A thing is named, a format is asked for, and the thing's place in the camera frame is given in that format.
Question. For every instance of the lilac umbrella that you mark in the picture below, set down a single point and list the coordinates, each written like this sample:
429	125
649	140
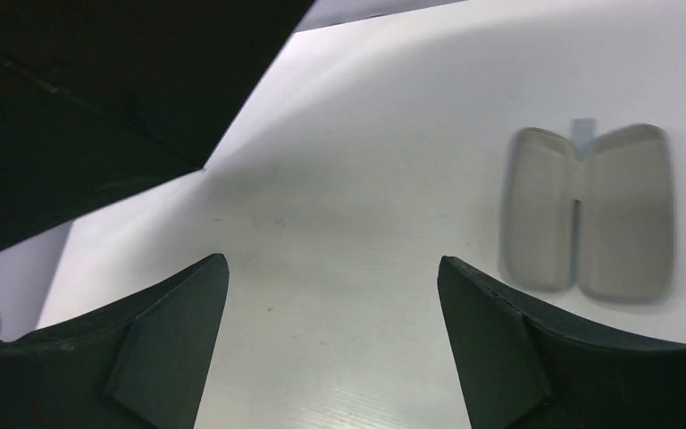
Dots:
101	100

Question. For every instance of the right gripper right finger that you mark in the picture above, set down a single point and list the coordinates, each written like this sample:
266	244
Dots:
525	363

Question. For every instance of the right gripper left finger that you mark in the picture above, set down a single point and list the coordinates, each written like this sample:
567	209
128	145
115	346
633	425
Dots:
138	362

